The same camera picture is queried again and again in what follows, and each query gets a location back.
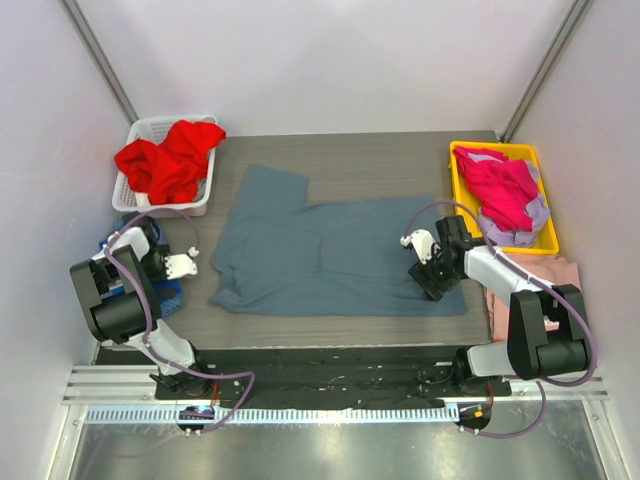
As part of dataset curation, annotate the magenta pink t shirt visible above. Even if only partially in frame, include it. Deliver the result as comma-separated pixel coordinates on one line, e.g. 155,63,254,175
453,146,538,232

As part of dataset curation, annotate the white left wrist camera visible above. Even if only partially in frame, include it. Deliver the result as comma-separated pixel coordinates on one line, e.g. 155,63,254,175
164,247,199,280

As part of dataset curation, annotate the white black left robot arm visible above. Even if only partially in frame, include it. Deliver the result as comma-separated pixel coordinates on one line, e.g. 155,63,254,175
70,212,213,399

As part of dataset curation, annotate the white slotted cable duct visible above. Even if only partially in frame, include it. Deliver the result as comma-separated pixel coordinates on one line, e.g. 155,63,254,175
84,403,459,426

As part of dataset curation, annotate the blue patterned cloth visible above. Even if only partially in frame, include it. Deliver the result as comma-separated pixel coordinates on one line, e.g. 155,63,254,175
99,212,183,318

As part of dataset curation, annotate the yellow plastic tray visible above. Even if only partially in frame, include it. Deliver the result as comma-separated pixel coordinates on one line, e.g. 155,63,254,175
449,140,559,255

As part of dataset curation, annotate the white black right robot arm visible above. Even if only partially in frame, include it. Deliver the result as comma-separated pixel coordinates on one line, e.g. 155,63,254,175
400,215,593,395

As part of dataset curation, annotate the red t shirt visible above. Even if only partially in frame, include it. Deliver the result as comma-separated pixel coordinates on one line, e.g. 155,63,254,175
114,120,226,205

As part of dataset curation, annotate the left aluminium corner post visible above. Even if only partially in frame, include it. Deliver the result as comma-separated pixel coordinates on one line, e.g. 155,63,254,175
58,0,139,124

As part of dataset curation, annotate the light pink folded t shirt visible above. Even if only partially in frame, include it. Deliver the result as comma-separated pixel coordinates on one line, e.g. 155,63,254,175
484,253,580,342

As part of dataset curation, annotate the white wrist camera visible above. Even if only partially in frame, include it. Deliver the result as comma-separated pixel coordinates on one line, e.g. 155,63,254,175
400,229,441,265
164,247,199,280

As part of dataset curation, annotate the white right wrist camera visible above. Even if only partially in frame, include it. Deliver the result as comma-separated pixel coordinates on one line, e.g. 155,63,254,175
400,229,441,265

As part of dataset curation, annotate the aluminium corner post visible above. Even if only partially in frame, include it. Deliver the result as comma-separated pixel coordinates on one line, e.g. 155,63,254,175
498,0,594,143
58,0,139,124

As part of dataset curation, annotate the right aluminium corner post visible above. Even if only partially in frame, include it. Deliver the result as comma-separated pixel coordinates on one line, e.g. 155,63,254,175
498,0,594,143

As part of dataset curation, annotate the white perforated plastic basket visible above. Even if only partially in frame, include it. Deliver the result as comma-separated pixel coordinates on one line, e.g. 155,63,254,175
112,114,218,217

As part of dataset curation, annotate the aluminium front frame rail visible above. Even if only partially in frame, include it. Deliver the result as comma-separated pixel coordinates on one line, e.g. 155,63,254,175
63,365,609,404

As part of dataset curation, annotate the lavender purple t shirt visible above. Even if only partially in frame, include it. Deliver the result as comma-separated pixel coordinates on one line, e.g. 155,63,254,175
477,160,550,248

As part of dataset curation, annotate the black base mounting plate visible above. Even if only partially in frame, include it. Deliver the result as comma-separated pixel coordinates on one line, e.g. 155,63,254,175
153,348,513,410

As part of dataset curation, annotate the grey-blue t shirt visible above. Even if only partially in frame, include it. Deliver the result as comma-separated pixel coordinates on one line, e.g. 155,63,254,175
209,165,468,317

